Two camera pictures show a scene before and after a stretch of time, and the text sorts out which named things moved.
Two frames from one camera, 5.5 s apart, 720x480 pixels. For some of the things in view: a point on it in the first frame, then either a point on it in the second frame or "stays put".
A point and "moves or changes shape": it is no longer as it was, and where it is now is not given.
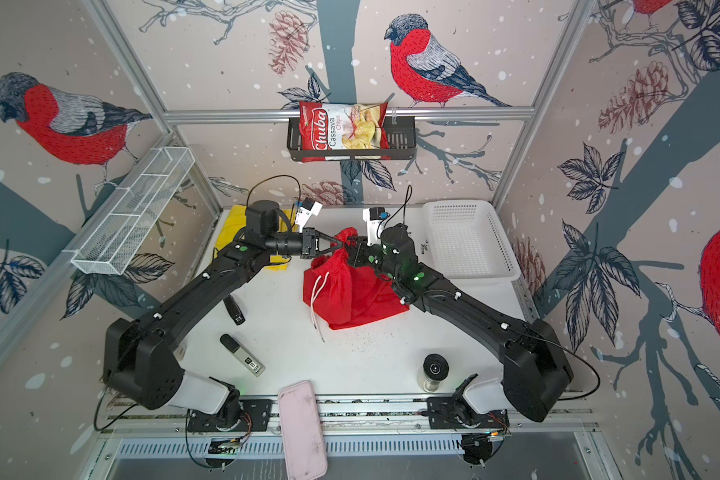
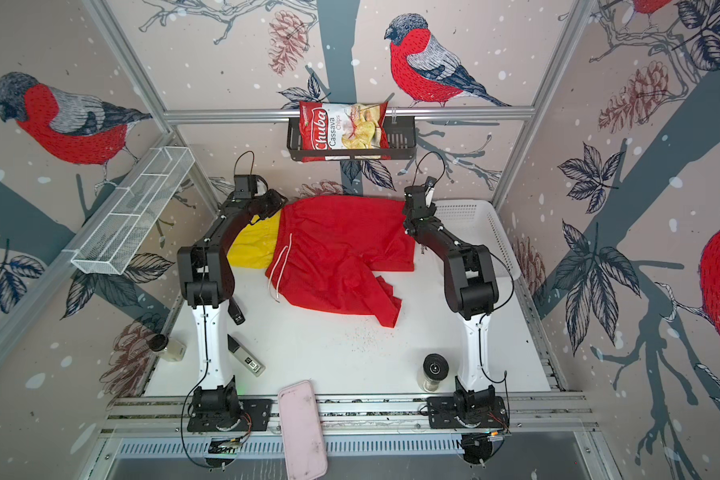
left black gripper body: [307, 242] → [268, 205]
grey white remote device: [242, 355] stays put
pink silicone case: [303, 439] stays put
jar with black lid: [435, 368] stays put
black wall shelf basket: [401, 143] stays put
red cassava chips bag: [342, 126] stays put
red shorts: [338, 290] moves or changes shape
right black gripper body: [368, 259] → [430, 213]
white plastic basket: [467, 240] stays put
